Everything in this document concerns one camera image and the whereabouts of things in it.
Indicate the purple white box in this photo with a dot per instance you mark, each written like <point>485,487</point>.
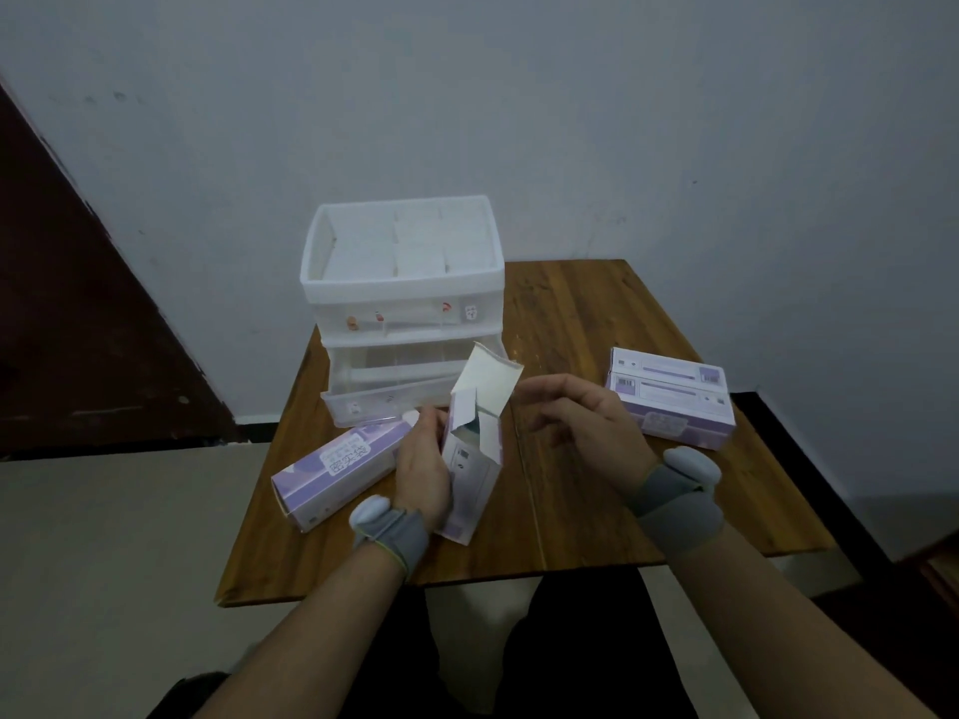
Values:
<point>472,471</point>
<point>659,363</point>
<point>330,471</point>
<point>674,411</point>

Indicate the white plastic drawer organizer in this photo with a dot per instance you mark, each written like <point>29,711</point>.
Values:
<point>397,247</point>

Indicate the person's left forearm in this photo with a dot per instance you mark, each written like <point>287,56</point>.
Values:
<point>307,636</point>

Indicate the person's black shirt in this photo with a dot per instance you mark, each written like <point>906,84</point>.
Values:
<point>187,700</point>

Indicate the person's left hand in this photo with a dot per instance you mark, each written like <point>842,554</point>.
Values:
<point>423,479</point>

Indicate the person's right hand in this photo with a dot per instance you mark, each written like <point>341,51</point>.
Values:
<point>599,434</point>

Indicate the person's right forearm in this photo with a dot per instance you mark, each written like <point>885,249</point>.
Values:
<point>787,636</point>

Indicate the dark brown wooden door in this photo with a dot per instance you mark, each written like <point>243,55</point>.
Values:
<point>75,329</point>

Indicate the dark wooden furniture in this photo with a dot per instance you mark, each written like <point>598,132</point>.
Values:
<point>914,614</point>

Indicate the grey wristband with white tracker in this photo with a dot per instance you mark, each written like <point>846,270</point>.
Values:
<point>397,535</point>
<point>678,509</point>

